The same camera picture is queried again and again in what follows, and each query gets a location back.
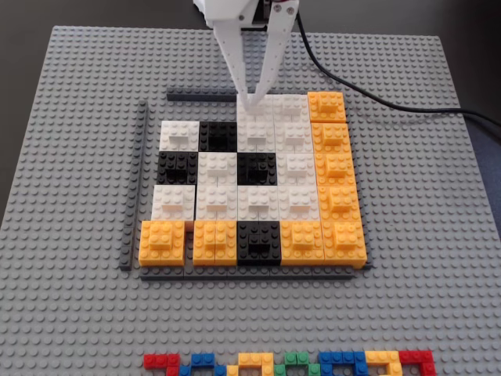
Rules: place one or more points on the black lego cube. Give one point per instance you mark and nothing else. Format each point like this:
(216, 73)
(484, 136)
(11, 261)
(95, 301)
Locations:
(177, 167)
(256, 168)
(258, 243)
(217, 135)

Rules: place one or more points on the orange lego cube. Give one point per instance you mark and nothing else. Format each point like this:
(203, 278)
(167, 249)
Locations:
(326, 105)
(339, 201)
(301, 243)
(334, 168)
(215, 243)
(344, 243)
(330, 137)
(161, 243)

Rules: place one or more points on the white lego cube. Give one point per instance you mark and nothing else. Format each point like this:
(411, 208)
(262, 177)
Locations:
(298, 201)
(293, 137)
(172, 203)
(264, 113)
(178, 135)
(217, 168)
(216, 201)
(295, 168)
(255, 137)
(258, 201)
(291, 107)

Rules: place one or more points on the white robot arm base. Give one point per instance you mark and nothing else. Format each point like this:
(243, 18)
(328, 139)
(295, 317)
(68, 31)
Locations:
(199, 4)

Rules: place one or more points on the blue lego letter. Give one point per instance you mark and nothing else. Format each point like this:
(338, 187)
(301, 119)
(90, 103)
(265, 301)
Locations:
(340, 357)
(203, 358)

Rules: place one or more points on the red lego letter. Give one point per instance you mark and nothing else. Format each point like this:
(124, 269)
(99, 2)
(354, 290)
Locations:
(415, 355)
(154, 360)

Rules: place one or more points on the grey lego baseplate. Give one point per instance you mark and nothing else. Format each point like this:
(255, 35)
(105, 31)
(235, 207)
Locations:
(78, 313)

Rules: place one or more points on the white gripper with motor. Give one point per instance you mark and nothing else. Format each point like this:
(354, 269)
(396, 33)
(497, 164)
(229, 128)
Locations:
(228, 23)

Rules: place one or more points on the green lego letter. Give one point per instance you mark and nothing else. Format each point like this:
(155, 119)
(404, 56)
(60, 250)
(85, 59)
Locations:
(297, 357)

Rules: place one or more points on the dark grey lego strip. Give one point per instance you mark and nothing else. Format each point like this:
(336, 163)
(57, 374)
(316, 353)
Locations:
(235, 273)
(203, 95)
(135, 176)

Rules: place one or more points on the yellow lego letter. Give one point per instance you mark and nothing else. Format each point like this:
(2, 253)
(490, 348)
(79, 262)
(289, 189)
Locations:
(381, 355)
(254, 357)

